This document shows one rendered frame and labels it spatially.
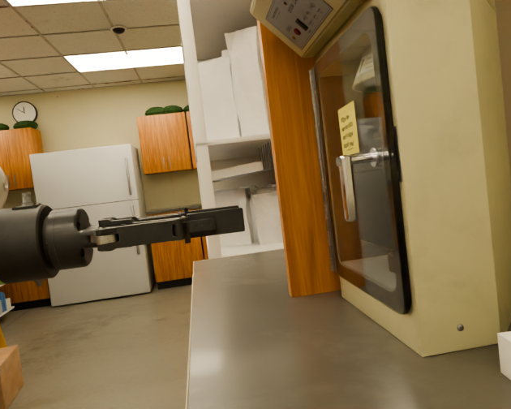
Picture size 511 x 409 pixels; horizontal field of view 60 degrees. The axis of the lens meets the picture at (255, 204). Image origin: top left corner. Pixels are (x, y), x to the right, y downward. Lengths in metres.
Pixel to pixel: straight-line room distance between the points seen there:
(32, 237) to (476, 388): 0.52
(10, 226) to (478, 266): 0.57
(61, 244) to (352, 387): 0.38
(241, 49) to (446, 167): 1.40
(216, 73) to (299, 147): 1.10
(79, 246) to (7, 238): 0.08
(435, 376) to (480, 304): 0.12
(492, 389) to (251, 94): 1.50
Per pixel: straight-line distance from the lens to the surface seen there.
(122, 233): 0.53
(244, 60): 1.89
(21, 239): 0.58
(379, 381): 0.57
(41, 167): 5.69
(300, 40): 0.84
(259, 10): 0.87
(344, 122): 0.73
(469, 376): 0.59
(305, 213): 0.92
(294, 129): 0.93
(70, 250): 0.57
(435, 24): 0.64
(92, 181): 5.54
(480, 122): 0.64
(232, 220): 0.56
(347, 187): 0.60
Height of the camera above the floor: 1.19
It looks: 3 degrees down
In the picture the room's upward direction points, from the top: 7 degrees counter-clockwise
